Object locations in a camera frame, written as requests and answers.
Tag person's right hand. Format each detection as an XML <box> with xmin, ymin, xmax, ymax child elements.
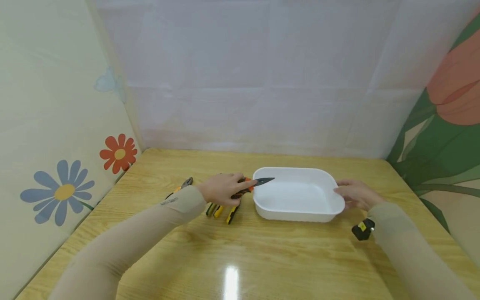
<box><xmin>333</xmin><ymin>179</ymin><xmax>387</xmax><ymax>212</ymax></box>

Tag person's left hand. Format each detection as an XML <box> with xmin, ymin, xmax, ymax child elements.
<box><xmin>195</xmin><ymin>172</ymin><xmax>258</xmax><ymax>207</ymax></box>

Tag orange handled pliers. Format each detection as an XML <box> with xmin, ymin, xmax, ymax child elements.
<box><xmin>230</xmin><ymin>177</ymin><xmax>276</xmax><ymax>200</ymax></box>

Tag white plastic tray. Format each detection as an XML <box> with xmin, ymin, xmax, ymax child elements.
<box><xmin>252</xmin><ymin>167</ymin><xmax>345</xmax><ymax>223</ymax></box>

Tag person's left forearm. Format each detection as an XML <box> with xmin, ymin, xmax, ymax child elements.
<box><xmin>48</xmin><ymin>185</ymin><xmax>208</xmax><ymax>300</ymax></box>

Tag person's right forearm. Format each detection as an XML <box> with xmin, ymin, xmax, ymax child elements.
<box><xmin>367</xmin><ymin>201</ymin><xmax>478</xmax><ymax>300</ymax></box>

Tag black wrist band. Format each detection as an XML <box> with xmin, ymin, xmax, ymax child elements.
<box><xmin>351</xmin><ymin>218</ymin><xmax>376</xmax><ymax>241</ymax></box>

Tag grey head pliers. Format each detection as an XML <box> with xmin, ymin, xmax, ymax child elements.
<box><xmin>165</xmin><ymin>177</ymin><xmax>194</xmax><ymax>200</ymax></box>

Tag yellow black handled tool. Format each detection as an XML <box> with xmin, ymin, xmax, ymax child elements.
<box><xmin>225</xmin><ymin>200</ymin><xmax>241</xmax><ymax>225</ymax></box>

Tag yellow black handled pliers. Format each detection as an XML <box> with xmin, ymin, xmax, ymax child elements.
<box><xmin>205</xmin><ymin>202</ymin><xmax>225</xmax><ymax>219</ymax></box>

